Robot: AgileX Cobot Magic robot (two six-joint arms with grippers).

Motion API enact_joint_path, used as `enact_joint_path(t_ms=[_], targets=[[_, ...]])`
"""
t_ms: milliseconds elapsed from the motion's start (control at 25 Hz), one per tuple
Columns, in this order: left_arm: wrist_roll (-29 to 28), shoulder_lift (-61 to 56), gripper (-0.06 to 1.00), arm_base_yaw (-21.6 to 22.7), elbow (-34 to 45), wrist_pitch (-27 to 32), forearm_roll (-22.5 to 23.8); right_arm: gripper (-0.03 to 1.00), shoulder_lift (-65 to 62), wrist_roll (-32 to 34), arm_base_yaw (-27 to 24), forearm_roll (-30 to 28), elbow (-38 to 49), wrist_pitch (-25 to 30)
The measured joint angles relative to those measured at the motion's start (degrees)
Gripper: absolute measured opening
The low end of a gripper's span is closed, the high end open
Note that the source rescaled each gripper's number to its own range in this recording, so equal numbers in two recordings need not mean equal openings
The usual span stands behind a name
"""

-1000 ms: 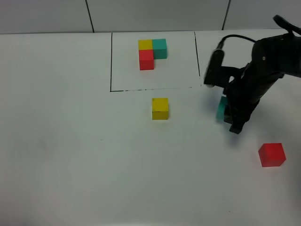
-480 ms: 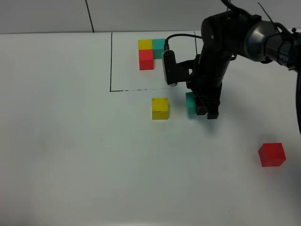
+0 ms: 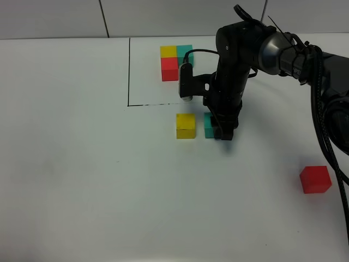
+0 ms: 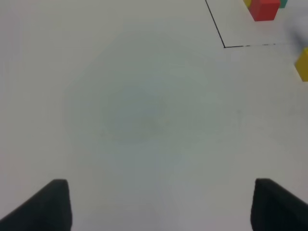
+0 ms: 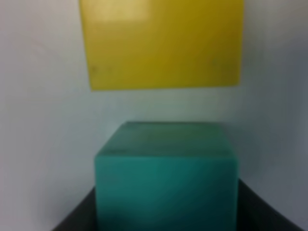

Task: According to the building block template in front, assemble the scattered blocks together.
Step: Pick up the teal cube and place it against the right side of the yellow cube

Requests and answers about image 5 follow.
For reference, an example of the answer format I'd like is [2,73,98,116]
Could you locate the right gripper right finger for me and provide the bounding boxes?
[237,180,302,231]

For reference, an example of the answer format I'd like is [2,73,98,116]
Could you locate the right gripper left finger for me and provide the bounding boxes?
[53,187,98,231]

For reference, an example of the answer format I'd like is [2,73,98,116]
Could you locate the green block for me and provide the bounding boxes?
[94,122,238,231]

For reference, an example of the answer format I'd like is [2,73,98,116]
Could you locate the yellow block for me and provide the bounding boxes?
[79,0,244,90]

